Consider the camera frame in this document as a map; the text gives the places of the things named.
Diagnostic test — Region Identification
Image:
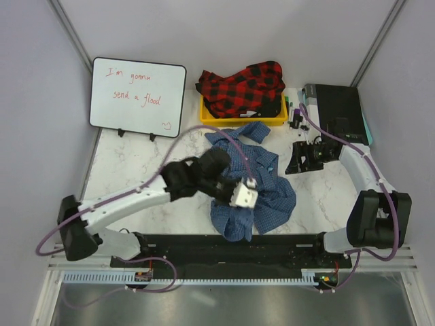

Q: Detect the blue checkered long sleeve shirt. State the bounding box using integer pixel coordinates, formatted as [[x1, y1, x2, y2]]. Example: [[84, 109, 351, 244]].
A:
[[205, 122, 296, 242]]

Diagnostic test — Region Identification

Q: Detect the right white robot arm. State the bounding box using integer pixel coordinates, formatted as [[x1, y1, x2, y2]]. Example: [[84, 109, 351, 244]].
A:
[[285, 130, 412, 268]]

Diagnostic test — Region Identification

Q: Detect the purple cap marker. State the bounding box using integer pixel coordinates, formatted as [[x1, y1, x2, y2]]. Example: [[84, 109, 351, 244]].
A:
[[288, 109, 303, 130]]

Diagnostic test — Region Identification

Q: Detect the black notebook stack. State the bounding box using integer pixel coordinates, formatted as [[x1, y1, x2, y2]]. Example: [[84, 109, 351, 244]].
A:
[[307, 84, 369, 145]]

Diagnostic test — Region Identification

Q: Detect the white dry-erase board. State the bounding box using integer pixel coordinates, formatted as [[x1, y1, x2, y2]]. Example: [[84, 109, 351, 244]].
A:
[[89, 57, 187, 139]]

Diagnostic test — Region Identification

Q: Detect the yellow plastic bin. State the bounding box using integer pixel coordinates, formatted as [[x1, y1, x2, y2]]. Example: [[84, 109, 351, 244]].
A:
[[199, 94, 288, 128]]

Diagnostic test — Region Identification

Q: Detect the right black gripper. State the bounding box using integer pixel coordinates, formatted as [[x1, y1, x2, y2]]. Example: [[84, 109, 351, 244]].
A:
[[285, 140, 336, 175]]

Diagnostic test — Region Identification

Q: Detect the red black plaid shirt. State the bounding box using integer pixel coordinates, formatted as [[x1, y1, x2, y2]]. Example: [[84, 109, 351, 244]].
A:
[[195, 61, 285, 119]]

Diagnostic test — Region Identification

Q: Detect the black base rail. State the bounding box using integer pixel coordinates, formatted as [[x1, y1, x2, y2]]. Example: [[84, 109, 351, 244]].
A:
[[110, 234, 352, 278]]

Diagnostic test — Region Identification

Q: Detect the white slotted cable duct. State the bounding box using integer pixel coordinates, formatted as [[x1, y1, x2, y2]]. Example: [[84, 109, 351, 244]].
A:
[[62, 270, 319, 286]]

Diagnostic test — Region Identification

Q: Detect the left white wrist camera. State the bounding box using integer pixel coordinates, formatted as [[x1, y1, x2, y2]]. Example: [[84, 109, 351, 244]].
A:
[[229, 178, 258, 209]]

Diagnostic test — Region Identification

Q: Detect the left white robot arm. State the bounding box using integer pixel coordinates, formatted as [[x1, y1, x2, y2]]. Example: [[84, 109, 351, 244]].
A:
[[57, 149, 241, 267]]

